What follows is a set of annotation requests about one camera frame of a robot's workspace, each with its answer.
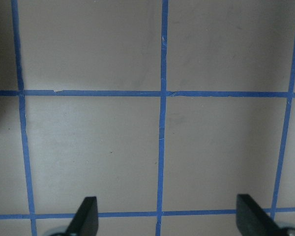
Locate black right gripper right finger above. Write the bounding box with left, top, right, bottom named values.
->
left=236, top=194, right=291, bottom=236

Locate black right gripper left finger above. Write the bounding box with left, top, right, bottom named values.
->
left=64, top=197, right=99, bottom=236

